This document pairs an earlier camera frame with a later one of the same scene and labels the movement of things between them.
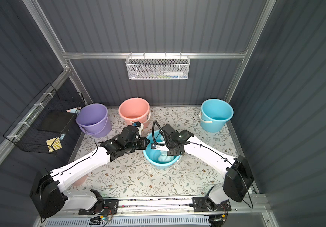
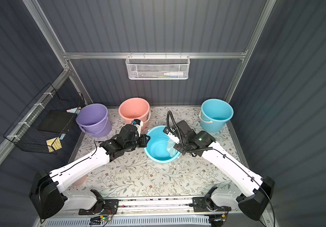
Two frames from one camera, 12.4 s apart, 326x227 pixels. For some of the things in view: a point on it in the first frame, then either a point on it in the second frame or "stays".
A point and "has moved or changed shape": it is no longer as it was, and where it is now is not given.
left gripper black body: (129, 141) stays
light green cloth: (163, 156) has moved or changed shape
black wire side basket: (43, 127) stays
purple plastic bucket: (93, 119) stays
